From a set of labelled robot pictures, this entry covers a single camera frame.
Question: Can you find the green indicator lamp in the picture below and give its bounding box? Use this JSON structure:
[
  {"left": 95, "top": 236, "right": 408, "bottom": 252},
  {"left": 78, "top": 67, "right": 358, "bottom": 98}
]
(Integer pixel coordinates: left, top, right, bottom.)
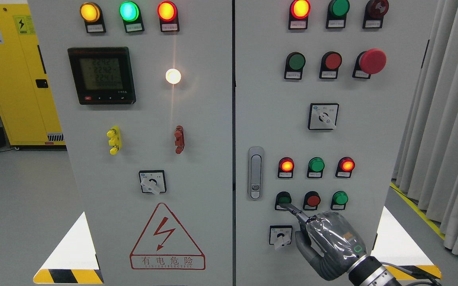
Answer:
[
  {"left": 307, "top": 157, "right": 325, "bottom": 178},
  {"left": 119, "top": 1, "right": 145, "bottom": 33},
  {"left": 326, "top": 0, "right": 350, "bottom": 29}
]

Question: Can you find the red indicator lamp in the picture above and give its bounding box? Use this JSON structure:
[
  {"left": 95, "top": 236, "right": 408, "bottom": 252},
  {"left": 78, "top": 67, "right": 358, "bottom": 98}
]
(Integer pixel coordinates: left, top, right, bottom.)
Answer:
[
  {"left": 278, "top": 157, "right": 295, "bottom": 178},
  {"left": 336, "top": 157, "right": 355, "bottom": 178},
  {"left": 288, "top": 0, "right": 311, "bottom": 30},
  {"left": 157, "top": 0, "right": 180, "bottom": 32}
]

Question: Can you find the lower left red indicator lamp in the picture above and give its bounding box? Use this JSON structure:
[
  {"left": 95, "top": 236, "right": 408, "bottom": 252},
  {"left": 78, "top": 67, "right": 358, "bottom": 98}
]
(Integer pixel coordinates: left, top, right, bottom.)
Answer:
[{"left": 278, "top": 157, "right": 295, "bottom": 178}]

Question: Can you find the upper green push button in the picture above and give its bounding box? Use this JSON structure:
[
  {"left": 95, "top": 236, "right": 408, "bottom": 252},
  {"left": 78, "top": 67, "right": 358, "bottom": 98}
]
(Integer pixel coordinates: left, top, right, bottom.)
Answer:
[{"left": 283, "top": 51, "right": 306, "bottom": 80}]

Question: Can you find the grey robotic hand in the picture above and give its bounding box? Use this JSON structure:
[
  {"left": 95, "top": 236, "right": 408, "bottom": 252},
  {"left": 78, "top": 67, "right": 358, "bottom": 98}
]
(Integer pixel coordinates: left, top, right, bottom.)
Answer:
[{"left": 279, "top": 203, "right": 368, "bottom": 281}]

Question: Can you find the dark red buzzer lamp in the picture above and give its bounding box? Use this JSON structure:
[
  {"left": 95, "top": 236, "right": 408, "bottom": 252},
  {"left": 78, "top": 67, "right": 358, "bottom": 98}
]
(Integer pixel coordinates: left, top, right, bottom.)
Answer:
[{"left": 362, "top": 0, "right": 390, "bottom": 29}]

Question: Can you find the red indicator lamp top right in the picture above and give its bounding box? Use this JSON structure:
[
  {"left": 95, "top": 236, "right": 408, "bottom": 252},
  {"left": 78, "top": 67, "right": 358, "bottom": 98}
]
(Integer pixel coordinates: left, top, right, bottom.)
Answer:
[{"left": 288, "top": 0, "right": 311, "bottom": 30}]

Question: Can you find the green indicator lamp top right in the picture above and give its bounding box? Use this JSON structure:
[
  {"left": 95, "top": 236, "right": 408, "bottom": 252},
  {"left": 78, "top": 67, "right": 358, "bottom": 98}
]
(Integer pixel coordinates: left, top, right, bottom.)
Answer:
[{"left": 326, "top": 0, "right": 350, "bottom": 29}]

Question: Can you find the left door rotary selector switch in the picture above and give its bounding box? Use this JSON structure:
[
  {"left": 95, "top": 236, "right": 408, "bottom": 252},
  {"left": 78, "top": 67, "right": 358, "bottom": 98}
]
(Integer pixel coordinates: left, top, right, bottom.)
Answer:
[{"left": 138, "top": 170, "right": 167, "bottom": 194}]

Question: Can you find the lower red stop button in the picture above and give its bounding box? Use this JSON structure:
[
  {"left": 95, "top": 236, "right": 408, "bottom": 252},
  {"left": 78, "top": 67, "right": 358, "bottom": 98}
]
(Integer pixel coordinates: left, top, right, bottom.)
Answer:
[{"left": 303, "top": 191, "right": 320, "bottom": 211}]

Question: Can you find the upper right rotary selector switch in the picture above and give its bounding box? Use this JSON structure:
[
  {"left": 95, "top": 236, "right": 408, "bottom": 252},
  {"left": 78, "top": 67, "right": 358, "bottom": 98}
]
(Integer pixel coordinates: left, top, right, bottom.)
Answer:
[{"left": 307, "top": 103, "right": 339, "bottom": 130}]

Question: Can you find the yellow terminal connector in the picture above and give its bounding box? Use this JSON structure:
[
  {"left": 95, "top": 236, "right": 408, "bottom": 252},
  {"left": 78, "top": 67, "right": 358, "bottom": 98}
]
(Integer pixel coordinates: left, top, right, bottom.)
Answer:
[{"left": 107, "top": 126, "right": 122, "bottom": 155}]

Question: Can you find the grey curtain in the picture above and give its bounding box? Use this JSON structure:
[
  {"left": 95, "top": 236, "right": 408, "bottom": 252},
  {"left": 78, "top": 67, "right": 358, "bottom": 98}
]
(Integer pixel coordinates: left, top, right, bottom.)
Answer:
[{"left": 393, "top": 0, "right": 458, "bottom": 255}]

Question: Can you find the red high voltage warning sticker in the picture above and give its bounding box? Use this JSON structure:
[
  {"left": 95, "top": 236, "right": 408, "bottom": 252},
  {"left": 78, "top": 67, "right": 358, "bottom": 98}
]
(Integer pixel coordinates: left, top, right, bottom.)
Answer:
[{"left": 130, "top": 203, "right": 206, "bottom": 271}]

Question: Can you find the red terminal connector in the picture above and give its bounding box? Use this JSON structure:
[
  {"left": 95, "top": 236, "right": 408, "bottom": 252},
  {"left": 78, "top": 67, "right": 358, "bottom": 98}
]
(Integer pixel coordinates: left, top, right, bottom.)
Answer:
[{"left": 174, "top": 125, "right": 185, "bottom": 154}]

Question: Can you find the yellow indicator lamp top left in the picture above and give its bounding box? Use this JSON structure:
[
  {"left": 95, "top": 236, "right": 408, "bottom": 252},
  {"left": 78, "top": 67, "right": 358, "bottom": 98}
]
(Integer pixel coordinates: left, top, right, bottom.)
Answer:
[{"left": 80, "top": 2, "right": 107, "bottom": 34}]

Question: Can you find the lower right red indicator lamp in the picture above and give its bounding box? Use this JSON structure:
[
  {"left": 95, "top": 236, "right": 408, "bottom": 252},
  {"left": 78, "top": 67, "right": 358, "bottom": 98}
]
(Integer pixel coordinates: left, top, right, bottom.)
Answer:
[{"left": 336, "top": 157, "right": 355, "bottom": 178}]

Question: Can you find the white lit indicator lamp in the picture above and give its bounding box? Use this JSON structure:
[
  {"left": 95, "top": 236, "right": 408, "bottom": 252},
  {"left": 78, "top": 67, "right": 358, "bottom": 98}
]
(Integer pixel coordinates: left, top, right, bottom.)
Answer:
[{"left": 165, "top": 68, "right": 182, "bottom": 85}]

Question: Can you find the black digital power meter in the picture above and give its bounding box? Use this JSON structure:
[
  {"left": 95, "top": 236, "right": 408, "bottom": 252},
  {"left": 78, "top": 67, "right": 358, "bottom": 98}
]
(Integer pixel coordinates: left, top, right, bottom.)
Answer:
[{"left": 68, "top": 46, "right": 136, "bottom": 105}]

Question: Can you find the red emergency stop mushroom button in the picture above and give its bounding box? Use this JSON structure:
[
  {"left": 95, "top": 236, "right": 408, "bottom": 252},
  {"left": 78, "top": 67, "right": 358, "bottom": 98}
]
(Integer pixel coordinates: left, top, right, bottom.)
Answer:
[{"left": 351, "top": 48, "right": 387, "bottom": 79}]

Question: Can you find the upper red push button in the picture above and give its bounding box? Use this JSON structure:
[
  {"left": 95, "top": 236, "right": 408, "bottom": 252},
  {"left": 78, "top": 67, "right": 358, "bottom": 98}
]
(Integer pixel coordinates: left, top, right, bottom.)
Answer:
[{"left": 318, "top": 51, "right": 342, "bottom": 79}]

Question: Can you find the red indicator lamp top left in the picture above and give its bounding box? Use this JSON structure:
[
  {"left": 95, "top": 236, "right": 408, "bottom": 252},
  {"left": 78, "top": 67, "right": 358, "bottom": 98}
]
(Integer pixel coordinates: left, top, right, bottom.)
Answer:
[{"left": 157, "top": 0, "right": 180, "bottom": 32}]

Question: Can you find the green indicator lamp top left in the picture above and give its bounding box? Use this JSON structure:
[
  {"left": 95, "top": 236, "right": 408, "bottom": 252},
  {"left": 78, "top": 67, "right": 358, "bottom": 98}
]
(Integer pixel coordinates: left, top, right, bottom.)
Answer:
[{"left": 119, "top": 1, "right": 145, "bottom": 33}]

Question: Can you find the lower left rotary selector switch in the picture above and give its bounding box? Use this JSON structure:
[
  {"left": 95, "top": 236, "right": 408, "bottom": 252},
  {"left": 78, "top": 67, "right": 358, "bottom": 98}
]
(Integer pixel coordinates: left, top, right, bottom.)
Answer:
[{"left": 269, "top": 225, "right": 293, "bottom": 250}]

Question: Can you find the green start button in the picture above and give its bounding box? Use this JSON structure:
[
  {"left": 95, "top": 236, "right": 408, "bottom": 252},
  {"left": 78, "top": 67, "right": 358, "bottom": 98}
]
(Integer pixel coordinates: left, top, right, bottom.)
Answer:
[{"left": 275, "top": 191, "right": 291, "bottom": 211}]

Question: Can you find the lower right green button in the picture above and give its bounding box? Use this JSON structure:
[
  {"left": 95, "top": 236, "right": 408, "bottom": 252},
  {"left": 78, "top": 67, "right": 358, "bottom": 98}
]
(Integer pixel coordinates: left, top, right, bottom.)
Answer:
[{"left": 330, "top": 191, "right": 349, "bottom": 210}]

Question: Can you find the silver cabinet door handle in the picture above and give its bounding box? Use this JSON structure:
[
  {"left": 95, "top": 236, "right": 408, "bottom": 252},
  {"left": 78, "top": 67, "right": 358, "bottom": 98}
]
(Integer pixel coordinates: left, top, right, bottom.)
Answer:
[{"left": 247, "top": 147, "right": 264, "bottom": 200}]

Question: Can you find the grey electrical cabinet right door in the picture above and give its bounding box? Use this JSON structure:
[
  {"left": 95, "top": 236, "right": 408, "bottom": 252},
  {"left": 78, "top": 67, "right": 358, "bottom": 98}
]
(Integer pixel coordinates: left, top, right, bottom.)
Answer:
[{"left": 235, "top": 0, "right": 440, "bottom": 286}]

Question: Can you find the yellow safety cabinet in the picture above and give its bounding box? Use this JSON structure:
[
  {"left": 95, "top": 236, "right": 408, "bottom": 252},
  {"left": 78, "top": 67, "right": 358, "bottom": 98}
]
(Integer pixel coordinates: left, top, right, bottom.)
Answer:
[{"left": 0, "top": 4, "right": 65, "bottom": 146}]

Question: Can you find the lower middle green indicator lamp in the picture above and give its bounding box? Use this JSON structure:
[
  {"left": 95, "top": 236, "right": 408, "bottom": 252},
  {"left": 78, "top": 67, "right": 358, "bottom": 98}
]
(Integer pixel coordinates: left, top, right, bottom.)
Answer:
[{"left": 307, "top": 157, "right": 325, "bottom": 178}]

